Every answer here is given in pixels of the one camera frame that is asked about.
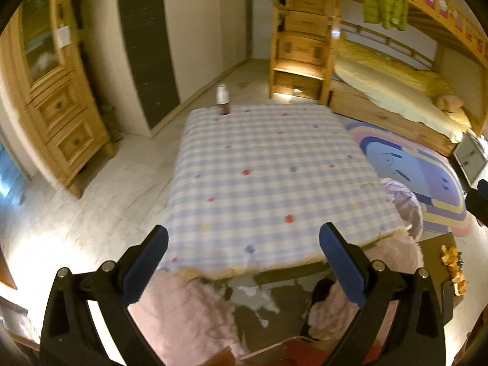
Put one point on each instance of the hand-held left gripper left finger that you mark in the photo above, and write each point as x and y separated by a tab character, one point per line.
146	259

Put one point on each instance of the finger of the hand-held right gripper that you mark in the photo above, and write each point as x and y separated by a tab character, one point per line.
478	202

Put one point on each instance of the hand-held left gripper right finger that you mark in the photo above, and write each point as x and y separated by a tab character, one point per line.
341	263

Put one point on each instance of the trash bin with pink bag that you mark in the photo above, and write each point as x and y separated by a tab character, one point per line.
404	206

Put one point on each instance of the small white nightstand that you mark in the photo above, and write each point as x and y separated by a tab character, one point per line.
469	156

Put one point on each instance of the person's left leg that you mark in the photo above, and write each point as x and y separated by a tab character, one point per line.
183	312

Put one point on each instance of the pile of orange peels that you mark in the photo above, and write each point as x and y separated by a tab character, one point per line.
455	267

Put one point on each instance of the brown board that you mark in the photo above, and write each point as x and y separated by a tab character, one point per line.
434	259

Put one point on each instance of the pastel rainbow rug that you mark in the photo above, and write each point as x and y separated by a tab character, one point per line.
411	167

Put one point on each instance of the tan stuffed toy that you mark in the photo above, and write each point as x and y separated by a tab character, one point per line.
450	103

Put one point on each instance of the black flat object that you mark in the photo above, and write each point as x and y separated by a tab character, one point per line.
448	301

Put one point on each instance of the blue checkered tablecloth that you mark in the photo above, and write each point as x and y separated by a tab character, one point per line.
267	183

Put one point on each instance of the pale yellow mattress sheet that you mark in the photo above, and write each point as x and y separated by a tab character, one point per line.
396	103

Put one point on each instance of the wooden bunk bed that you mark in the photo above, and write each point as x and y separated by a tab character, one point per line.
381	110

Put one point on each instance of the yellow blanket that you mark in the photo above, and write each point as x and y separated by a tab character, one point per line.
396	68

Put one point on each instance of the wooden cabinet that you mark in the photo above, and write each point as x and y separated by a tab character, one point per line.
57	114

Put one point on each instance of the small brown bottle white cap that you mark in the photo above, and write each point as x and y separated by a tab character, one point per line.
223	103

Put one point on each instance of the dark wardrobe panel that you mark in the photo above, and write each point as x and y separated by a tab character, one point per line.
148	45

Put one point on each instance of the wooden stair drawers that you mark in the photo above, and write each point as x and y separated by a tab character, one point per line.
301	49

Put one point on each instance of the green puffer jacket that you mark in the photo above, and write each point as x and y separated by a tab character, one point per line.
383	0

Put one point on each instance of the white paper tag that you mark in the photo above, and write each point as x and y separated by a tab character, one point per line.
61	37

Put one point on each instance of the white wardrobe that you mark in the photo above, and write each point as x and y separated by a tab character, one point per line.
206	26

